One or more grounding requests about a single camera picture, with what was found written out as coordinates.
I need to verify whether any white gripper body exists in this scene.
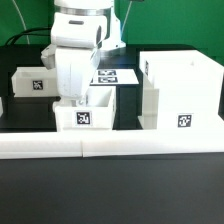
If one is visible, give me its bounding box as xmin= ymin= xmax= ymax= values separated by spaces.
xmin=55 ymin=47 xmax=100 ymax=99

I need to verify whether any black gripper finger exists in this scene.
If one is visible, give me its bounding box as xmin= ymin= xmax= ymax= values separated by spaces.
xmin=75 ymin=96 xmax=88 ymax=107

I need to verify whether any white front drawer box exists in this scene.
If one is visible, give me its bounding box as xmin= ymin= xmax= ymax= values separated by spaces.
xmin=53 ymin=86 xmax=116 ymax=132

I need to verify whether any white drawer box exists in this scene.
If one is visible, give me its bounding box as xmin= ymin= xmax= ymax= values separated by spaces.
xmin=11 ymin=67 xmax=58 ymax=97
xmin=53 ymin=86 xmax=116 ymax=132

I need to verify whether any white drawer cabinet frame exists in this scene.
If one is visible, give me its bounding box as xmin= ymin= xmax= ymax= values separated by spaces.
xmin=139 ymin=50 xmax=224 ymax=130

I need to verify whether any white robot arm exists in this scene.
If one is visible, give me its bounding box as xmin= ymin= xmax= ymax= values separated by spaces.
xmin=51 ymin=0 xmax=126 ymax=106

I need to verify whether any white rear drawer box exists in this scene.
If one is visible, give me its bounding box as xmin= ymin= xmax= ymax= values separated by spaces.
xmin=11 ymin=67 xmax=58 ymax=97

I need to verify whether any white marker sheet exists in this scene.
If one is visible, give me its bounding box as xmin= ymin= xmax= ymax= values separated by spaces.
xmin=91 ymin=69 xmax=138 ymax=85

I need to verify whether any white front barrier rail right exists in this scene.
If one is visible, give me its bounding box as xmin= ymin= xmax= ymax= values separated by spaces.
xmin=82 ymin=129 xmax=224 ymax=157

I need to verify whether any white barrier rail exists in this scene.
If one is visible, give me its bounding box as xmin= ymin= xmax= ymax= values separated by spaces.
xmin=82 ymin=129 xmax=224 ymax=157
xmin=0 ymin=132 xmax=83 ymax=160

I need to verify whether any black cable bundle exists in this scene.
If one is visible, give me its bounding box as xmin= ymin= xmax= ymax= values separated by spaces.
xmin=5 ymin=27 xmax=53 ymax=46

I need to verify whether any white thin cable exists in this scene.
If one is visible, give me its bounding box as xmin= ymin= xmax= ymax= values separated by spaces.
xmin=11 ymin=0 xmax=31 ymax=45

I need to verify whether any white front barrier rail left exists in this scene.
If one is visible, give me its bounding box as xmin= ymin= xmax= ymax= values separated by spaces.
xmin=0 ymin=132 xmax=83 ymax=160

